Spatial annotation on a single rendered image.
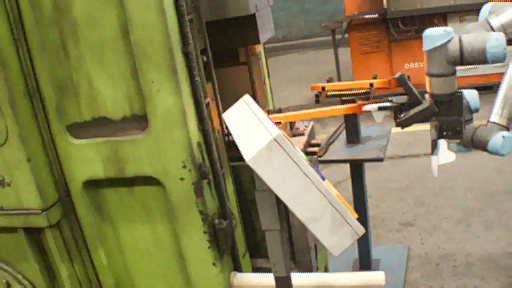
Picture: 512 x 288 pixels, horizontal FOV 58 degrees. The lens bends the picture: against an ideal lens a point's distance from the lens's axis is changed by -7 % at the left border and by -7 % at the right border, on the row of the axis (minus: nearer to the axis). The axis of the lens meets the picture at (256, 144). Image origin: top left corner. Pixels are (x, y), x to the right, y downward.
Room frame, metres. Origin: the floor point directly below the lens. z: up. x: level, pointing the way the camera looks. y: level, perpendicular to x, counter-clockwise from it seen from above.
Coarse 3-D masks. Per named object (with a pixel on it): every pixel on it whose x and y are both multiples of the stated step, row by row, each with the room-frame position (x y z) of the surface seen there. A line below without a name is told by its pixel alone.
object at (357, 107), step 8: (352, 104) 1.50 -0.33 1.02; (360, 104) 1.47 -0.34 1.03; (368, 104) 1.47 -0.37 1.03; (288, 112) 1.57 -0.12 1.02; (296, 112) 1.56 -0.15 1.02; (304, 112) 1.54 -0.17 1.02; (312, 112) 1.52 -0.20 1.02; (320, 112) 1.52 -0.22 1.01; (328, 112) 1.51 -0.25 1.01; (336, 112) 1.50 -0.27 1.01; (344, 112) 1.49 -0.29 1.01; (352, 112) 1.48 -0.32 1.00; (360, 112) 1.47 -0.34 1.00; (288, 120) 1.55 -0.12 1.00
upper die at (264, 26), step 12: (264, 12) 1.55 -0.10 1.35; (216, 24) 1.49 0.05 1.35; (228, 24) 1.47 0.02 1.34; (240, 24) 1.46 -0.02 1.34; (252, 24) 1.45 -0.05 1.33; (264, 24) 1.53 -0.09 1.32; (216, 36) 1.49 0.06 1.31; (228, 36) 1.48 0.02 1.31; (240, 36) 1.47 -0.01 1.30; (252, 36) 1.45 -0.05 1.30; (264, 36) 1.50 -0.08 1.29; (216, 48) 1.49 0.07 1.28; (228, 48) 1.48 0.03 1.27
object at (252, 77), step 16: (224, 64) 1.86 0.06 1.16; (240, 64) 1.84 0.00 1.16; (256, 64) 1.88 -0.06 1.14; (224, 80) 1.86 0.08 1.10; (240, 80) 1.84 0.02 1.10; (256, 80) 1.85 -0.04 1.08; (224, 96) 1.86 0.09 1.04; (240, 96) 1.85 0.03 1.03; (256, 96) 1.83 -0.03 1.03; (272, 96) 2.05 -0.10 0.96; (224, 112) 1.87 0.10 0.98
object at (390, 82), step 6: (390, 78) 1.98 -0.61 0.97; (408, 78) 1.95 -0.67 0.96; (318, 84) 2.11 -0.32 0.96; (324, 84) 2.09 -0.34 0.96; (330, 84) 2.08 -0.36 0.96; (336, 84) 2.06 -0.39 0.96; (342, 84) 2.05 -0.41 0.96; (348, 84) 2.04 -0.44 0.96; (354, 84) 2.03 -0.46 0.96; (360, 84) 2.02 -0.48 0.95; (366, 84) 2.01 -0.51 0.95; (378, 84) 1.99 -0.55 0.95; (384, 84) 1.98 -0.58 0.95; (390, 84) 1.96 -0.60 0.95; (396, 84) 1.97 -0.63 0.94; (312, 90) 2.10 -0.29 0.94; (318, 90) 2.09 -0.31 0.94
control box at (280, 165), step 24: (240, 120) 1.01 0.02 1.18; (264, 120) 0.92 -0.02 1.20; (240, 144) 0.89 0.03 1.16; (264, 144) 0.82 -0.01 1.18; (288, 144) 0.82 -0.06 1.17; (264, 168) 0.81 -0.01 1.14; (288, 168) 0.82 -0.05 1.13; (312, 168) 0.87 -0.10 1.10; (288, 192) 0.82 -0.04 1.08; (312, 192) 0.82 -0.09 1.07; (312, 216) 0.82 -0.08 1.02; (336, 216) 0.83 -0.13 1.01; (336, 240) 0.83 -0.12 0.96
